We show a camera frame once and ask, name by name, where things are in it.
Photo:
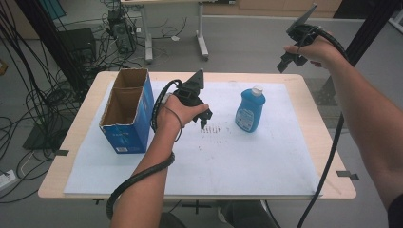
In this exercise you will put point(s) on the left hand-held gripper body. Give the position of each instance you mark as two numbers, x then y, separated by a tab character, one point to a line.
189	91

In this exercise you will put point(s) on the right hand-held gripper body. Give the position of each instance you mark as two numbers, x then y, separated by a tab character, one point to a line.
301	31

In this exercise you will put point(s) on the blue bottle with white cap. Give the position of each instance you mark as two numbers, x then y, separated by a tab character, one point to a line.
249	112

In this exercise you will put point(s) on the blue cardboard box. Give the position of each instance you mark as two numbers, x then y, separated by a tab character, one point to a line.
133	133

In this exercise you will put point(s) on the person's right hand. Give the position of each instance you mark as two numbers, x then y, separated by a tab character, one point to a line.
316	50

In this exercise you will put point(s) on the person's left hand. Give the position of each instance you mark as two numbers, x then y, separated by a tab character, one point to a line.
174	115

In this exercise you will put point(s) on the dark floor mat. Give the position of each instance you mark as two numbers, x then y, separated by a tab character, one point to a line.
320	95

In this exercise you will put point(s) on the white table mat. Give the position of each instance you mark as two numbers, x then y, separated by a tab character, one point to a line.
221	164

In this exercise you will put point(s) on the black computer tower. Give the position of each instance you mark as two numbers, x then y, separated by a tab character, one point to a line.
122	31

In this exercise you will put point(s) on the white shoe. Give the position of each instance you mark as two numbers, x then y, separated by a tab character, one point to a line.
221	214

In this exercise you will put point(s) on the person's right leg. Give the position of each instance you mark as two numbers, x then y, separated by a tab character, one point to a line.
247	215

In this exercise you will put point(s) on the person's leg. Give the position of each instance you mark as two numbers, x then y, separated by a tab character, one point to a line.
247	215
172	221

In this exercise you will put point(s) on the person's left leg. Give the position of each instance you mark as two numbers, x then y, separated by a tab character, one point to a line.
172	221

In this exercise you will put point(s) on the black equipment box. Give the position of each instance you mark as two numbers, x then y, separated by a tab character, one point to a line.
77	42

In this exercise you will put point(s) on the grey tape strip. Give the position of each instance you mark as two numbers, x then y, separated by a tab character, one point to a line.
347	175
61	152

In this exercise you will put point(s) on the black floor plate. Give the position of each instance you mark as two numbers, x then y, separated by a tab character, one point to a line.
41	136

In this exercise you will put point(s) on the white power strip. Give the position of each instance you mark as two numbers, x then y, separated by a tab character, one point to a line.
6	180

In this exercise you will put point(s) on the white desk frame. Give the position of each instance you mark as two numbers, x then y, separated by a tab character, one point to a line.
202	38

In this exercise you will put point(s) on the black metal frame post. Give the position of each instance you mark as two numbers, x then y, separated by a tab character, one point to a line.
367	34
50	41

